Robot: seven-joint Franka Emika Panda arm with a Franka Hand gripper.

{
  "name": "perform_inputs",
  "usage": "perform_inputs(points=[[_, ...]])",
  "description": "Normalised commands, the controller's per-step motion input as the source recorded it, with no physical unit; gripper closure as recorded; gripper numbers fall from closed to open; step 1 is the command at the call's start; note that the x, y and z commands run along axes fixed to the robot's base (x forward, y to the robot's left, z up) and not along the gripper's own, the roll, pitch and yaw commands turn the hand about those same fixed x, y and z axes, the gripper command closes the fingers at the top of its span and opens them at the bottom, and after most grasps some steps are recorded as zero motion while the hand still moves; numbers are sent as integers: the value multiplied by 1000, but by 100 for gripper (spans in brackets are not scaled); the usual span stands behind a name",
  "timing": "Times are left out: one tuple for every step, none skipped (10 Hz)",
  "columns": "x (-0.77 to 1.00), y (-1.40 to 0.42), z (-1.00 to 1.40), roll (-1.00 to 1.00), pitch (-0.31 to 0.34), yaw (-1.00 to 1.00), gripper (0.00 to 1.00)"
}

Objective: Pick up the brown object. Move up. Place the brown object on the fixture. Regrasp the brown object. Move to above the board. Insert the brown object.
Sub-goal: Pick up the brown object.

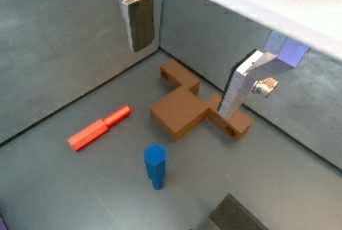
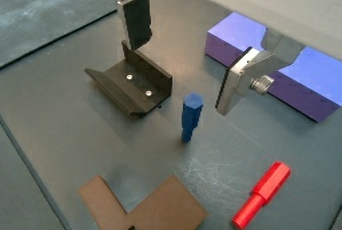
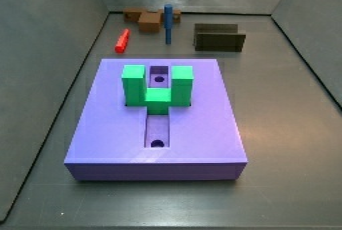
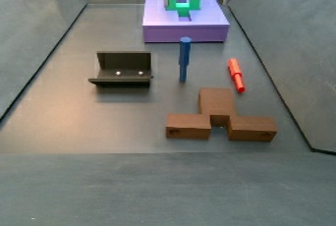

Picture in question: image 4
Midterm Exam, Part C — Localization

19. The brown T-shaped block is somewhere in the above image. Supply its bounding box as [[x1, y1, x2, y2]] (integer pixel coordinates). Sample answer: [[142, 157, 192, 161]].
[[166, 87, 278, 142]]

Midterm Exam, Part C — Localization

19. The green U-shaped block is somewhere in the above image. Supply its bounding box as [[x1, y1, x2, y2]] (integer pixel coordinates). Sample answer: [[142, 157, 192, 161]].
[[166, 0, 202, 18]]

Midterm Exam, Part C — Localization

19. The purple base block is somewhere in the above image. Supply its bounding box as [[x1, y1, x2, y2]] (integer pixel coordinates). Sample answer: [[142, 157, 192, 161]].
[[142, 0, 230, 43]]

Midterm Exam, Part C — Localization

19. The blue peg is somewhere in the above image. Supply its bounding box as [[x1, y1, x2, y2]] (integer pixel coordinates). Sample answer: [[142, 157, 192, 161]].
[[179, 36, 192, 83]]

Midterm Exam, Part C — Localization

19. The red peg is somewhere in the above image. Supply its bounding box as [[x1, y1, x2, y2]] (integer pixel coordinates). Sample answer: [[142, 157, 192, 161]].
[[228, 58, 246, 93]]

